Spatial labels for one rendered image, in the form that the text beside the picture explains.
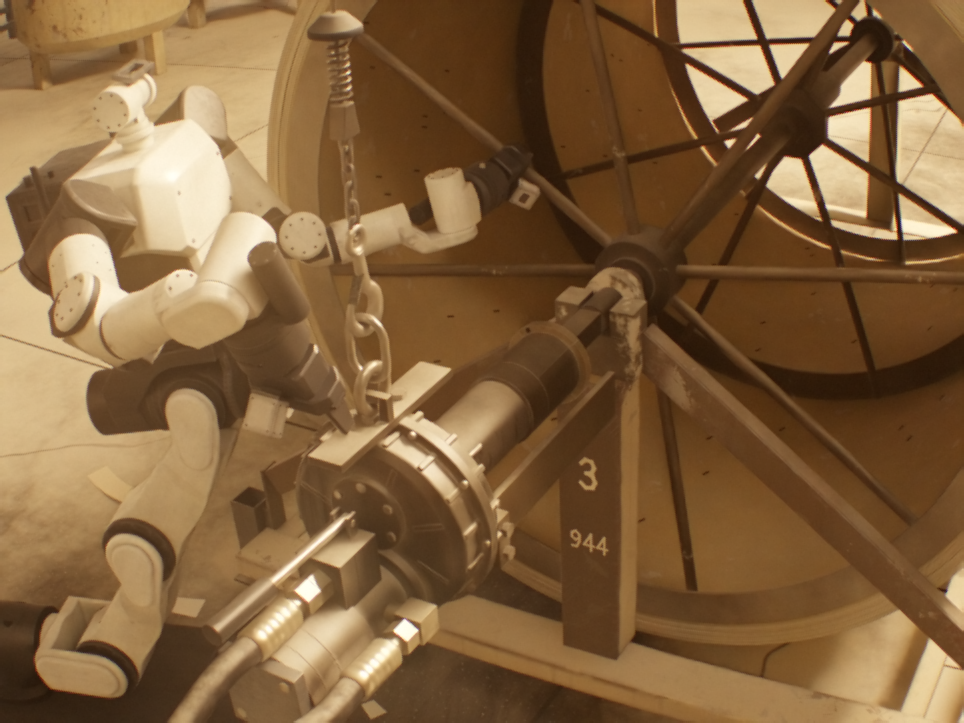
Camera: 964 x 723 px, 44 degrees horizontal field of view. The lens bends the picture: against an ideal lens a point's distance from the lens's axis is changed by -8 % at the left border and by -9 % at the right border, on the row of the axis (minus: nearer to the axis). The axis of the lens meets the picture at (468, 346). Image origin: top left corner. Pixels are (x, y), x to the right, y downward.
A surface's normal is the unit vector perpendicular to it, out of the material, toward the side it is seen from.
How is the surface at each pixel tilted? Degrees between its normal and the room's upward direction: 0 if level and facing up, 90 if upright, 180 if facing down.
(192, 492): 108
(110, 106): 90
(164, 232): 79
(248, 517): 90
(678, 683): 0
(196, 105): 52
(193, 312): 114
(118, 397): 90
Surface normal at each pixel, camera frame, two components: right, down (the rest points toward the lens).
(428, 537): -0.51, 0.44
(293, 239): 0.17, 0.09
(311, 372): 0.86, 0.18
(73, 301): -0.67, -0.40
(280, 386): -0.43, 0.77
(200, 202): 0.96, -0.11
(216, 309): -0.20, 0.79
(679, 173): 0.64, -0.39
